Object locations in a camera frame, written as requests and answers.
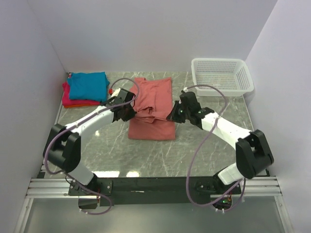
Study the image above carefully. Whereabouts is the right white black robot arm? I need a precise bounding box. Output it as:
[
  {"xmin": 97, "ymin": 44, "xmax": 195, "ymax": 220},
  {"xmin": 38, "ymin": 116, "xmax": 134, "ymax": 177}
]
[{"xmin": 166, "ymin": 101, "xmax": 274, "ymax": 194}]

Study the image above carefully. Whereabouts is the purple cable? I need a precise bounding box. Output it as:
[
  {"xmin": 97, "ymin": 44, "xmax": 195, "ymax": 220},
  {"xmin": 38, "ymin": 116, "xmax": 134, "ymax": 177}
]
[
  {"xmin": 186, "ymin": 84, "xmax": 246, "ymax": 213},
  {"xmin": 45, "ymin": 78, "xmax": 140, "ymax": 216}
]

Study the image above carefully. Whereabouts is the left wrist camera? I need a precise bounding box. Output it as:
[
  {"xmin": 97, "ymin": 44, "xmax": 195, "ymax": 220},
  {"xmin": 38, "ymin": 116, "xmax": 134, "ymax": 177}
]
[{"xmin": 108, "ymin": 88, "xmax": 136, "ymax": 105}]

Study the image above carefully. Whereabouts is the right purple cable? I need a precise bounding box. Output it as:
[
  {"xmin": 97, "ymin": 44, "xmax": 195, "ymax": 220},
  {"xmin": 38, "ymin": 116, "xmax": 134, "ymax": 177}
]
[{"xmin": 186, "ymin": 84, "xmax": 246, "ymax": 213}]

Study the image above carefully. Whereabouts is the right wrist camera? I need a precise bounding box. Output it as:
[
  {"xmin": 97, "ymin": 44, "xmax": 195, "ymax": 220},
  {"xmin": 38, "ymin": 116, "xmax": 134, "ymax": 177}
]
[{"xmin": 179, "ymin": 91, "xmax": 201, "ymax": 111}]

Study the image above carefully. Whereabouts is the salmon pink t shirt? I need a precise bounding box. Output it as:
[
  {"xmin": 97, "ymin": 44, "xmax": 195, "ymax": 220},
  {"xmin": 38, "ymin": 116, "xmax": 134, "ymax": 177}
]
[{"xmin": 128, "ymin": 77, "xmax": 175, "ymax": 140}]

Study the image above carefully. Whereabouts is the folded magenta t shirt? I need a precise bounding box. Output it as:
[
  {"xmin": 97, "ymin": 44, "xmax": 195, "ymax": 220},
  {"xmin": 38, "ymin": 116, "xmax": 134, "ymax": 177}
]
[{"xmin": 62, "ymin": 82, "xmax": 100, "ymax": 106}]

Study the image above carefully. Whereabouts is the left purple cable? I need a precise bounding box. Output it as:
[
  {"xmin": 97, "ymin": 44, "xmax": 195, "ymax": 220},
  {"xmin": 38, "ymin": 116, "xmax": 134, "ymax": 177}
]
[{"xmin": 45, "ymin": 78, "xmax": 140, "ymax": 216}]

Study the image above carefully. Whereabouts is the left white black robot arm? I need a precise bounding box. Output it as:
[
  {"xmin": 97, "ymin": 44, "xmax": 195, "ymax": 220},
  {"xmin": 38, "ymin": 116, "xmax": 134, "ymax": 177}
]
[{"xmin": 43, "ymin": 104, "xmax": 136, "ymax": 195}]

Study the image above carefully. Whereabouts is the aluminium rail frame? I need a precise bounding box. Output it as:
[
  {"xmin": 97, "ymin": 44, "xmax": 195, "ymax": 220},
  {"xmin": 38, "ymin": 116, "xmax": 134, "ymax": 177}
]
[{"xmin": 26, "ymin": 177, "xmax": 282, "ymax": 199}]

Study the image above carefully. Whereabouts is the white plastic basket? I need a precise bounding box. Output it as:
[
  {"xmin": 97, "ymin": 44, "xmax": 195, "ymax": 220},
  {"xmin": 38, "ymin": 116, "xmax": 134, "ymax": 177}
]
[{"xmin": 191, "ymin": 58, "xmax": 254, "ymax": 97}]

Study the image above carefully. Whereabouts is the folded blue t shirt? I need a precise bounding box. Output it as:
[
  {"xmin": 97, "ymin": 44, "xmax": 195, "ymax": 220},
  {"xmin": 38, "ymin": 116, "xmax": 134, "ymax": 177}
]
[{"xmin": 67, "ymin": 72, "xmax": 110, "ymax": 102}]

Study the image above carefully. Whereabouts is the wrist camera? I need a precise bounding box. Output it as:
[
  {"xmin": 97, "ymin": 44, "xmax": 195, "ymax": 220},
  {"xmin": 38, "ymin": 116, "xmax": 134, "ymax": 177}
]
[
  {"xmin": 179, "ymin": 91, "xmax": 201, "ymax": 111},
  {"xmin": 108, "ymin": 88, "xmax": 136, "ymax": 105}
]

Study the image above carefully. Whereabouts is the folded orange t shirt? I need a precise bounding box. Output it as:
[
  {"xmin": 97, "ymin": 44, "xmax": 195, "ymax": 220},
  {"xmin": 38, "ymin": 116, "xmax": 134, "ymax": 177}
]
[{"xmin": 63, "ymin": 104, "xmax": 94, "ymax": 108}]

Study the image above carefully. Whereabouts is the black base beam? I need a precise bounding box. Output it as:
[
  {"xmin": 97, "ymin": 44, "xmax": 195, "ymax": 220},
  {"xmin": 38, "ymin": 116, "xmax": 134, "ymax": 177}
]
[{"xmin": 68, "ymin": 177, "xmax": 242, "ymax": 207}]

